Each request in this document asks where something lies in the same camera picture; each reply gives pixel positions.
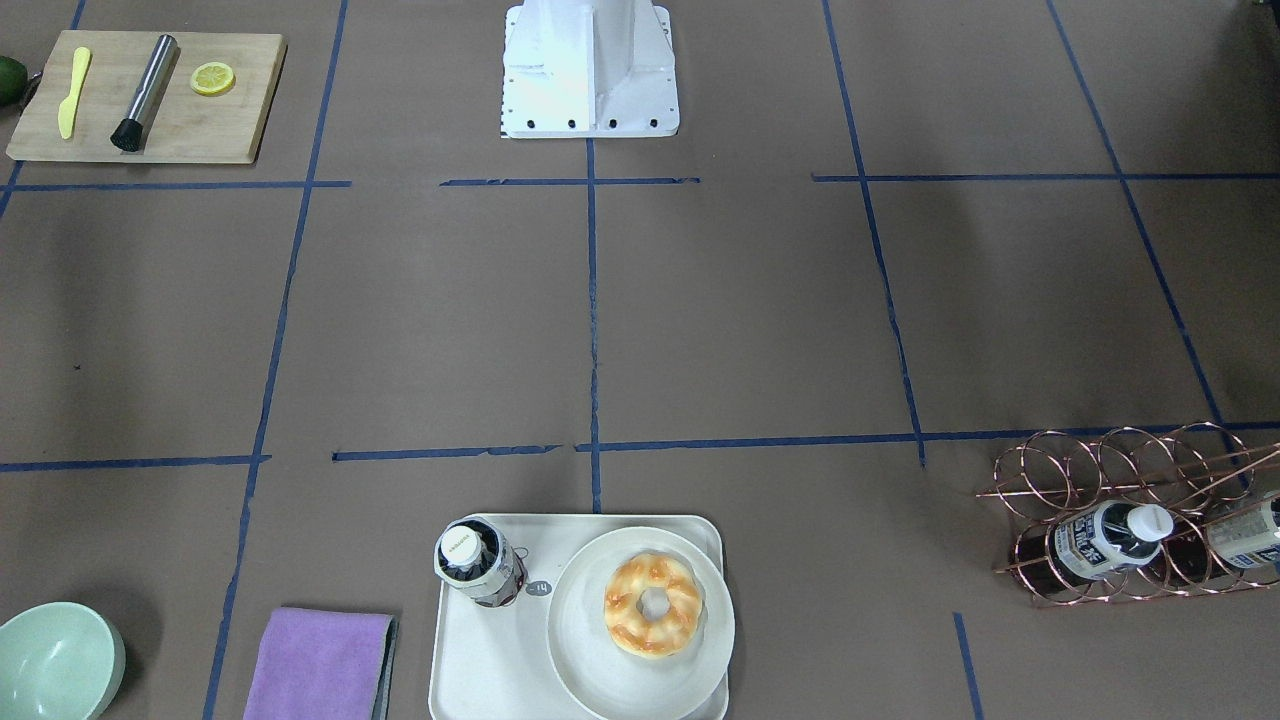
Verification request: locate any tea bottle dark liquid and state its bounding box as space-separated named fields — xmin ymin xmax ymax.
xmin=434 ymin=514 xmax=527 ymax=609

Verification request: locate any cream rabbit tray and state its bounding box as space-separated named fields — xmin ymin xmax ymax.
xmin=429 ymin=512 xmax=730 ymax=719

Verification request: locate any tea bottle in rack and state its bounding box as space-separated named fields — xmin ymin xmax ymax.
xmin=1203 ymin=489 xmax=1279 ymax=570
xmin=1009 ymin=498 xmax=1175 ymax=600

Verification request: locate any glazed twisted donut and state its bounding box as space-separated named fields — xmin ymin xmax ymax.
xmin=603 ymin=553 xmax=703 ymax=659

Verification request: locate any white round plate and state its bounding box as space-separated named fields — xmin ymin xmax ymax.
xmin=547 ymin=527 xmax=736 ymax=719

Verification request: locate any purple folded cloth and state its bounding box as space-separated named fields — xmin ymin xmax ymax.
xmin=243 ymin=607 xmax=398 ymax=719

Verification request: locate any lemon slice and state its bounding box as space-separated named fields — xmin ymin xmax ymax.
xmin=189 ymin=61 xmax=236 ymax=97

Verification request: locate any wooden cutting board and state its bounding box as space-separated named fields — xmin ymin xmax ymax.
xmin=6 ymin=29 xmax=287 ymax=164

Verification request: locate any yellow plastic knife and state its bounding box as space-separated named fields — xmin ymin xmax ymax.
xmin=58 ymin=46 xmax=92 ymax=141

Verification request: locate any mint green bowl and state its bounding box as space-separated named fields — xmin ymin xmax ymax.
xmin=1 ymin=602 xmax=125 ymax=719

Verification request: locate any green lime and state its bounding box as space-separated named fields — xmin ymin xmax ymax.
xmin=0 ymin=55 xmax=29 ymax=108

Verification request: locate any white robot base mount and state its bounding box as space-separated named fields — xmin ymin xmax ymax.
xmin=500 ymin=1 xmax=681 ymax=138

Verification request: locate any copper wire bottle rack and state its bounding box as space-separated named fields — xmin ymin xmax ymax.
xmin=986 ymin=423 xmax=1277 ymax=607

